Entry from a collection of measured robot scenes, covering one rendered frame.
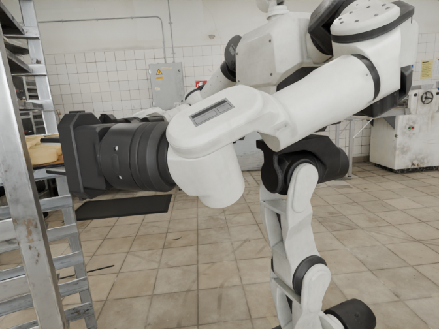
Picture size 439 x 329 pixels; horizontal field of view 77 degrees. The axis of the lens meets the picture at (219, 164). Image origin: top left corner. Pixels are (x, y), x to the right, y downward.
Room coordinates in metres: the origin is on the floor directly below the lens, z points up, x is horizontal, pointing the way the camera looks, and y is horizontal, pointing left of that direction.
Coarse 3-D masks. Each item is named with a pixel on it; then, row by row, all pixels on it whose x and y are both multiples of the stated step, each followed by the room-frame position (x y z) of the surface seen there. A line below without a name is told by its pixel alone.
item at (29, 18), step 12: (24, 0) 0.76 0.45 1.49; (24, 12) 0.76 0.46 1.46; (24, 24) 0.75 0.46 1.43; (36, 24) 0.76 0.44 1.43; (36, 48) 0.76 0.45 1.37; (36, 60) 0.76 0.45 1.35; (36, 84) 0.75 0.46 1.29; (48, 84) 0.77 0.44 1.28; (48, 96) 0.76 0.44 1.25; (48, 120) 0.76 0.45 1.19; (48, 132) 0.76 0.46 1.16; (60, 180) 0.76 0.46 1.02; (60, 192) 0.76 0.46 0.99; (72, 216) 0.76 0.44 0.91; (72, 240) 0.76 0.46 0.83; (72, 252) 0.76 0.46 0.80; (84, 264) 0.77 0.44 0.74; (84, 276) 0.76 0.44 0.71; (84, 300) 0.76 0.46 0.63; (96, 324) 0.77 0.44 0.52
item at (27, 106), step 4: (20, 104) 0.50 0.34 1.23; (24, 104) 0.53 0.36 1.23; (28, 104) 0.57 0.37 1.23; (32, 104) 0.61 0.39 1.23; (36, 104) 0.65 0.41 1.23; (40, 104) 0.71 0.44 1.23; (24, 108) 0.52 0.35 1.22; (28, 108) 0.56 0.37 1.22; (32, 108) 0.60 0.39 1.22; (36, 108) 0.65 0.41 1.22; (40, 108) 0.69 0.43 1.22
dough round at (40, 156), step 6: (30, 150) 0.43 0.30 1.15; (36, 150) 0.43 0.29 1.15; (42, 150) 0.42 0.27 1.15; (48, 150) 0.42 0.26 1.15; (54, 150) 0.43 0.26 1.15; (30, 156) 0.41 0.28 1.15; (36, 156) 0.41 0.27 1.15; (42, 156) 0.41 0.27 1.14; (48, 156) 0.42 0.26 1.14; (54, 156) 0.43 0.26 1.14; (36, 162) 0.41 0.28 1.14; (42, 162) 0.41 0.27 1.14; (48, 162) 0.42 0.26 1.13
